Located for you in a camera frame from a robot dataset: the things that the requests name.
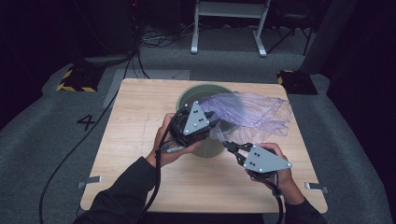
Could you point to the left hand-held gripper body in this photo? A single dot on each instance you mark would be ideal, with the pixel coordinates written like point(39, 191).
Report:
point(195, 119)

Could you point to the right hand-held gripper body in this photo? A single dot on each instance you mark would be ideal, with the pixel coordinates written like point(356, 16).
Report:
point(264, 161)

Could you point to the green plastic bin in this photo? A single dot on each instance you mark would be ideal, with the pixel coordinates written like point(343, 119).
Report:
point(208, 151)

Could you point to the purple plastic bag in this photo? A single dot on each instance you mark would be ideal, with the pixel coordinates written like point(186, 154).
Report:
point(258, 112)

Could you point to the person's right hand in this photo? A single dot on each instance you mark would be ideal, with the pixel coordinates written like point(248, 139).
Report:
point(288, 183)

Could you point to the person's left hand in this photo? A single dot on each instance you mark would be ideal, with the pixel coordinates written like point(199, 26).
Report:
point(163, 152)

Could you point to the yellow black striped block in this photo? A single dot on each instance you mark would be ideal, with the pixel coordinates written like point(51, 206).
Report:
point(297, 82)
point(79, 79)

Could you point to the white metal stand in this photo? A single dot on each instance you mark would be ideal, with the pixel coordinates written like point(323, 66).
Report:
point(230, 9)

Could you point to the black tripod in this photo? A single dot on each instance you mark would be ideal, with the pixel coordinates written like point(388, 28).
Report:
point(291, 31)

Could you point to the grey curtain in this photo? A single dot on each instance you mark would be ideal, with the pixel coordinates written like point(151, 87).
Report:
point(330, 34)

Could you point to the metal table bracket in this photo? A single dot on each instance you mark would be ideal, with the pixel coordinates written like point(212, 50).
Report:
point(316, 186)
point(91, 179)

